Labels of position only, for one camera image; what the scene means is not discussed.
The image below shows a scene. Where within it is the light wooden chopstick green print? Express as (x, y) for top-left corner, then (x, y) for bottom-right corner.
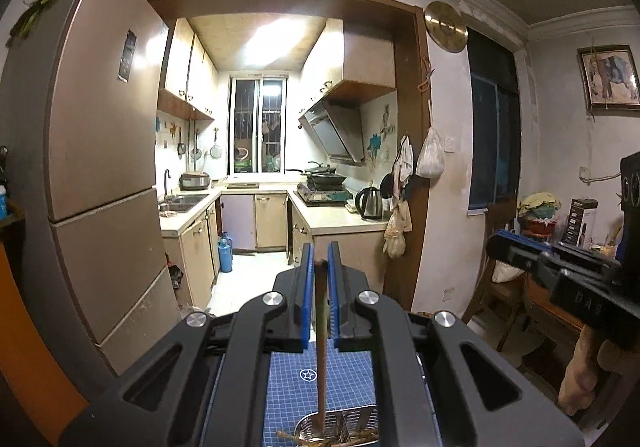
(276, 430), (330, 447)

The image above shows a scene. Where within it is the kitchen range hood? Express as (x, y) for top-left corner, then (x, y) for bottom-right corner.
(298, 100), (364, 166)

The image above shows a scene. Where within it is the kitchen window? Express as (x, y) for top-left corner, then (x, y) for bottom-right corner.
(229, 76), (288, 175)

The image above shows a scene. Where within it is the person's right hand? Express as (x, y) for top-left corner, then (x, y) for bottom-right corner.
(558, 325), (639, 417)

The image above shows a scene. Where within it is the dark wooden side table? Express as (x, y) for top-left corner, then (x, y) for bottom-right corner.
(518, 274), (585, 389)

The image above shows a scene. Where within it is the black product box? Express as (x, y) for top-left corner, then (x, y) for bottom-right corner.
(561, 198), (598, 249)

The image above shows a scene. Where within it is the stainless electric kettle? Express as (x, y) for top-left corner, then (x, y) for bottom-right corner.
(355, 186), (383, 221)

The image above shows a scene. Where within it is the black wok on stove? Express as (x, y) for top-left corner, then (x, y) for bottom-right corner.
(286, 166), (346, 190)

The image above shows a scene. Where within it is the blue gas cylinder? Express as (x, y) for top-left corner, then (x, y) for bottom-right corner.
(218, 231), (233, 273)

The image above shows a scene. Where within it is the blue grid star tablecloth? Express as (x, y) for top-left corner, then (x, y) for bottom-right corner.
(199, 350), (444, 447)

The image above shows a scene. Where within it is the wooden dining chair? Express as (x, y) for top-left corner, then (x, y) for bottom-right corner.
(462, 198), (524, 352)

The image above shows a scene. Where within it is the white hanging plastic bag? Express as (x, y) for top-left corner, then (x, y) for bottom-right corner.
(416, 128), (445, 180)

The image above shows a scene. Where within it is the blue utensil holder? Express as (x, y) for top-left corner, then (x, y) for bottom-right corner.
(293, 405), (378, 446)

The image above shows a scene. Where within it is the orange wooden cabinet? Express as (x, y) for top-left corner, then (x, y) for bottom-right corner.
(1, 245), (87, 446)

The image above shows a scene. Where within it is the bronze three-door refrigerator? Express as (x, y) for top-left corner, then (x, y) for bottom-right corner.
(1, 0), (179, 399)

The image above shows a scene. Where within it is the framed wall picture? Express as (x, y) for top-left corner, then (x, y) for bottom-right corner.
(577, 44), (639, 116)

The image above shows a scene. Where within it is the round gold wall clock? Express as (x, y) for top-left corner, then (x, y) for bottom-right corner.
(424, 1), (468, 53)

